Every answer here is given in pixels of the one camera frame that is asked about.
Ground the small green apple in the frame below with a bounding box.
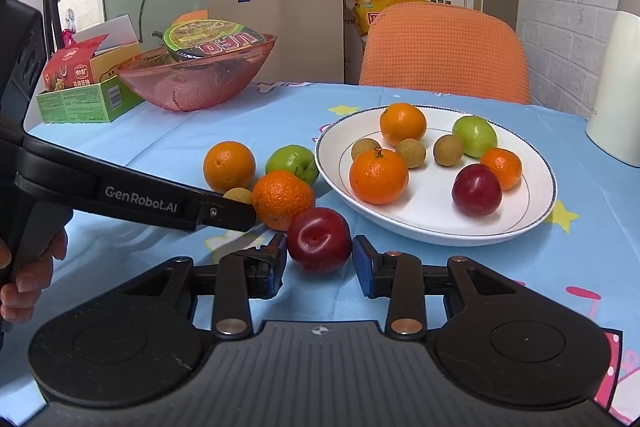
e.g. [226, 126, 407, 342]
[265, 144, 319, 185]

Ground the white thermos jug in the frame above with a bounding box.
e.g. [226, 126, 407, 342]
[586, 0, 640, 167]

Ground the large green apple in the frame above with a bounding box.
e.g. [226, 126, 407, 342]
[452, 115, 498, 159]

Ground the dark red plum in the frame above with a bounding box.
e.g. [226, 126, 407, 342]
[451, 164, 502, 218]

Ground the white porcelain plate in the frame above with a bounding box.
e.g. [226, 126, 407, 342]
[314, 105, 558, 247]

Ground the instant noodle cup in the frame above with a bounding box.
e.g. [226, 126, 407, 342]
[152, 18, 266, 61]

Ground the brown cardboard box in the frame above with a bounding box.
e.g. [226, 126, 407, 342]
[207, 0, 344, 83]

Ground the bright red plum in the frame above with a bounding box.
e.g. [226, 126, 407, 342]
[288, 207, 352, 274]

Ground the person's left hand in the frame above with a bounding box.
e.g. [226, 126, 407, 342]
[1, 229, 68, 324]

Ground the orange chair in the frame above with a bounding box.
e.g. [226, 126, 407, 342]
[174, 10, 208, 24]
[359, 2, 530, 104]

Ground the small brown longan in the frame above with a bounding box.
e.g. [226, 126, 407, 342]
[224, 187, 253, 205]

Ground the red snack box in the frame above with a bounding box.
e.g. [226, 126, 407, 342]
[43, 35, 110, 92]

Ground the green cardboard box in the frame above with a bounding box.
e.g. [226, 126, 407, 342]
[36, 76, 143, 124]

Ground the blue patterned tablecloth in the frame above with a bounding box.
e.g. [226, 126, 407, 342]
[1, 84, 639, 424]

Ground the yellow snack bag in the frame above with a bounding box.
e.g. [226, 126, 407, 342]
[352, 0, 424, 36]

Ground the tangerine with stem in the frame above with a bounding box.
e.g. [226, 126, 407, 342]
[349, 147, 409, 205]

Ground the back round orange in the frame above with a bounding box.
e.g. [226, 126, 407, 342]
[203, 141, 256, 193]

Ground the bumpy middle tangerine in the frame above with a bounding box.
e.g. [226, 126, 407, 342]
[252, 170, 316, 232]

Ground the pink plastic bowl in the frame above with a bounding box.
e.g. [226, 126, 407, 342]
[116, 35, 277, 112]

